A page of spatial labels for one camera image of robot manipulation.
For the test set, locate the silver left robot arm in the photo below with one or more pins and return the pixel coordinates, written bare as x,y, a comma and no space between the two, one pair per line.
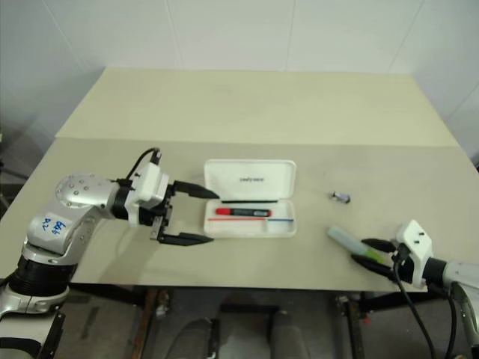
71,190

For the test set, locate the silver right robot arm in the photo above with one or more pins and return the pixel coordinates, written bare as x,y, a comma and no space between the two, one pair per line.
458,273

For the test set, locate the small grey marker cap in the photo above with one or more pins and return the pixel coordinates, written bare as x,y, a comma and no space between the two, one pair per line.
340,196

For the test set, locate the green marker with pale cap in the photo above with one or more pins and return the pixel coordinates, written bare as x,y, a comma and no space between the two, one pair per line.
344,237

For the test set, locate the red and black marker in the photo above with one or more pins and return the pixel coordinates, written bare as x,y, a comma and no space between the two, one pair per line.
243,212

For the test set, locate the black metal table frame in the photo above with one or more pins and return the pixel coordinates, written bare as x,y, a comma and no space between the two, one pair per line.
112,293

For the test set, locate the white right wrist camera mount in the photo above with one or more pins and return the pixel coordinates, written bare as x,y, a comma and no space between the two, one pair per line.
415,239

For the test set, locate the white plastic pencil case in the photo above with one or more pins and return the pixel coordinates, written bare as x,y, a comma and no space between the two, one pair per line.
250,194

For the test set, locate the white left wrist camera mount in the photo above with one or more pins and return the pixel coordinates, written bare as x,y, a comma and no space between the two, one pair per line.
149,183

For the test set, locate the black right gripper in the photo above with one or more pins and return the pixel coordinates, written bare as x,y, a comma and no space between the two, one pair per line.
405,261

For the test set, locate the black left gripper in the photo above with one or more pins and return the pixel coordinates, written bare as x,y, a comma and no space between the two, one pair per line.
164,215

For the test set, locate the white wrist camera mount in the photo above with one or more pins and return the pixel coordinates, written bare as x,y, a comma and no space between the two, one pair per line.
415,239
149,183

